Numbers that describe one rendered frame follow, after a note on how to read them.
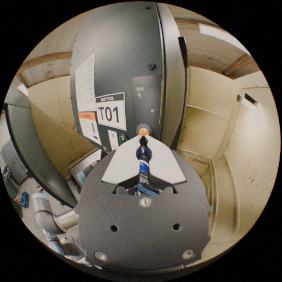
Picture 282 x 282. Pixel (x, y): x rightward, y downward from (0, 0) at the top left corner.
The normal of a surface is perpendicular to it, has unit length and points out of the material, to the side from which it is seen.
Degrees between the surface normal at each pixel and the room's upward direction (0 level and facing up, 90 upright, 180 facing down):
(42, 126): 90
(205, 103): 90
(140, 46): 90
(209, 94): 90
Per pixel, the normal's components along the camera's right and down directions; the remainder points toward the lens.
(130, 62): -0.52, 0.45
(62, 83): 0.85, 0.28
